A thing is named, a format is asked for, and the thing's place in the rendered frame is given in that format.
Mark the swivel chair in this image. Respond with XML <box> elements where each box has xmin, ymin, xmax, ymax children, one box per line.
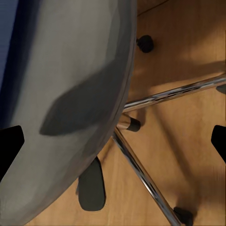
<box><xmin>0</xmin><ymin>0</ymin><xmax>226</xmax><ymax>226</ymax></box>

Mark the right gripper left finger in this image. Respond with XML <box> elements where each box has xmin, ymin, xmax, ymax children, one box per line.
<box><xmin>0</xmin><ymin>125</ymin><xmax>24</xmax><ymax>182</ymax></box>

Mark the folder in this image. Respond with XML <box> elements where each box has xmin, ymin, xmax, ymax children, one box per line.
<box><xmin>0</xmin><ymin>0</ymin><xmax>19</xmax><ymax>93</ymax></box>

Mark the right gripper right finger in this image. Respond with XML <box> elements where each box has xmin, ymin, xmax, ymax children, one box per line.
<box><xmin>211</xmin><ymin>125</ymin><xmax>226</xmax><ymax>163</ymax></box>

